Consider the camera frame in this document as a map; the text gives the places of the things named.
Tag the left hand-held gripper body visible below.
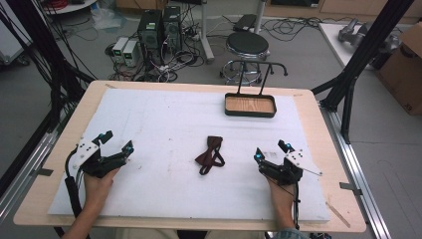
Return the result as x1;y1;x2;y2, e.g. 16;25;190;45
71;136;129;179

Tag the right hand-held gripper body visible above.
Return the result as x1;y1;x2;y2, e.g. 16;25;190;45
258;148;323;186

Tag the person's right hand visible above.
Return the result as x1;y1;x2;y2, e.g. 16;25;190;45
266;176;297;217

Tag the person's left hand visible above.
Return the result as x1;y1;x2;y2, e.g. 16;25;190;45
83;167;121;209

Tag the dark red bow tie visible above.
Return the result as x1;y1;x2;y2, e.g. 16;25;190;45
194;135;226;176

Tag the black rack with wooden tray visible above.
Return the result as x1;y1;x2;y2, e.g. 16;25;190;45
224;60;289;119

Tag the white foam mat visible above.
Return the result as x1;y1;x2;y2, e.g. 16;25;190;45
47;87;331;224

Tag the person's plaid sleeve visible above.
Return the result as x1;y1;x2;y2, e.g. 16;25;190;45
274;227;312;239

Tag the white power supply box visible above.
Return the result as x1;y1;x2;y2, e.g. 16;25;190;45
121;40;141;68
111;36;129;64

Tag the black round stool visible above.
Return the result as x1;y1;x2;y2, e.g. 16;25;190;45
219;31;271;87

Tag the black computer tower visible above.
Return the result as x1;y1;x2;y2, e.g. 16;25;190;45
161;5;183;53
136;9;164;66

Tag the white side table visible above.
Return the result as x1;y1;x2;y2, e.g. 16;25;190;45
317;21;404;72

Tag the clear plastic bag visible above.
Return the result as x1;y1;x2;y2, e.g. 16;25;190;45
90;5;128;32

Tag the black flat box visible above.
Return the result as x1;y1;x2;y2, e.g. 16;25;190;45
232;13;258;33

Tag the grey device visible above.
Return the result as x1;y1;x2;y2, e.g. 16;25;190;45
337;17;370;48

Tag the grey desk leg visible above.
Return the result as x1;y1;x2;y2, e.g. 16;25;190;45
198;0;216;65

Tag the round white table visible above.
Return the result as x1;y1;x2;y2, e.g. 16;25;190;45
42;0;99;16

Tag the brown cardboard box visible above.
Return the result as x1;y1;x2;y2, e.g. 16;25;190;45
375;21;422;117

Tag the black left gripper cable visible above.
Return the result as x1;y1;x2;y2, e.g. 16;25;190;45
64;146;92;239

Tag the aluminium rail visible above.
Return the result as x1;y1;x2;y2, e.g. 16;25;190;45
0;129;64;224
318;101;394;239

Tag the black metal frame stand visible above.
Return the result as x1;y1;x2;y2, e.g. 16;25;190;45
0;0;98;133
311;0;416;145

